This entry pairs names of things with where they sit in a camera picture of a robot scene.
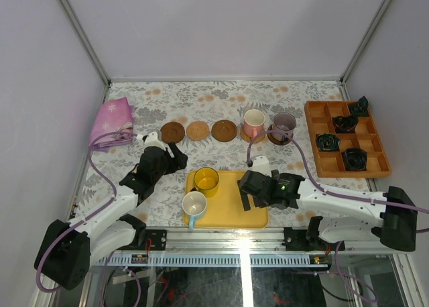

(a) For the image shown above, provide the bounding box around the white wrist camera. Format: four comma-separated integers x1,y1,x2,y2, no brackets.
135,131,165,150
247,156,271,176

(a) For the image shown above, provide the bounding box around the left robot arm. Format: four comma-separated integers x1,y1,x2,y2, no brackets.
34,143,188,293

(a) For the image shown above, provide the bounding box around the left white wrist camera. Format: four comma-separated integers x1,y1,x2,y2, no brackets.
135,131,165,150

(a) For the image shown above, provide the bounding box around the white mug pink handle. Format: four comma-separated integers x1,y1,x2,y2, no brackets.
243,109,265,139

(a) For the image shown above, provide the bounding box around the white mug blue handle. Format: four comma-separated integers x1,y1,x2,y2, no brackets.
182,191,208,229

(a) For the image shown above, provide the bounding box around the dark wooden coaster far left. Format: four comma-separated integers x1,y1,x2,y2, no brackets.
160,121,185,143

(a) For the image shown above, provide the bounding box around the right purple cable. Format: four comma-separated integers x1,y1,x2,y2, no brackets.
246,133,429,304

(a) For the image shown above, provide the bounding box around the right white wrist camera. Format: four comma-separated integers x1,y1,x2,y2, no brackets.
247,156,271,176

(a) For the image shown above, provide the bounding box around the light woven coaster left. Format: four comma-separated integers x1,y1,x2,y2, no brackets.
186,121,210,141

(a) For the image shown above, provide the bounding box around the purple glass cup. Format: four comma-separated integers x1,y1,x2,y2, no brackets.
271,113,297,144

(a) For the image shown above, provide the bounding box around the yellow glass cup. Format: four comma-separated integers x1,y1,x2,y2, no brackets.
194,167,220,198

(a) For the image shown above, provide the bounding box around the orange compartment organizer box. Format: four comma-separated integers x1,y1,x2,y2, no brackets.
304,101,391,178

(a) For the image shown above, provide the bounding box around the black rolled item bottom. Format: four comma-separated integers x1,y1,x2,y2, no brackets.
341,147,367,172

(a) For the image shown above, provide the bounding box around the dark wooden coaster far right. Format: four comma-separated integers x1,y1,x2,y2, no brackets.
267,125,291,145

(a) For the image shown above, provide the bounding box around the black rolled item top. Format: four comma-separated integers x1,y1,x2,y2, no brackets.
349,96,369,117

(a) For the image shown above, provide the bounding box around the light woven coaster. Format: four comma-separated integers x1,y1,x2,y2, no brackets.
186,121,210,141
240,126,265,143

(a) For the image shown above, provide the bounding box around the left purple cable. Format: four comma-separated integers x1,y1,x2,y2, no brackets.
35,130,141,307

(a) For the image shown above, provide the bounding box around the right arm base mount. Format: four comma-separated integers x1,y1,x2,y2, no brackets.
282,216,339,252

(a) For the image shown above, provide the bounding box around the light woven coaster right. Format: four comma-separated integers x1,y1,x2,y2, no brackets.
240,126,265,143

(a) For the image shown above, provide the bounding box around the floral table cloth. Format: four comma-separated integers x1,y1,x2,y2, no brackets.
72,80,385,228

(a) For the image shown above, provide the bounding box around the purple cable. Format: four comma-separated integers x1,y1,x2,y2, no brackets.
246,133,429,304
35,130,141,307

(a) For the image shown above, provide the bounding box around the purple folded cloth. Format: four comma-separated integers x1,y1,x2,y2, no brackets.
89,97,133,151

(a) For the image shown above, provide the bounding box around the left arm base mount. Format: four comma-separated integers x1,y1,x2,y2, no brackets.
119,214,167,251

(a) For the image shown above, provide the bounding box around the dark wooden coaster middle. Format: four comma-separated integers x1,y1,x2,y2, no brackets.
211,119,237,142

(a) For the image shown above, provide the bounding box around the black rolled item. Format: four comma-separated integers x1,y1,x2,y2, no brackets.
349,96,369,117
316,133,341,151
332,115,359,133
341,147,367,172

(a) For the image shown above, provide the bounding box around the aluminium front rail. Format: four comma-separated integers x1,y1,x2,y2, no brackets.
90,228,386,254

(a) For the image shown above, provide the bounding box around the dark wooden coaster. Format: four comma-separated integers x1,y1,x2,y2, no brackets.
211,119,237,142
267,125,291,145
160,121,185,143

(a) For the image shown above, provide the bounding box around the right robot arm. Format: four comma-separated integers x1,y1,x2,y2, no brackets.
237,170,417,252

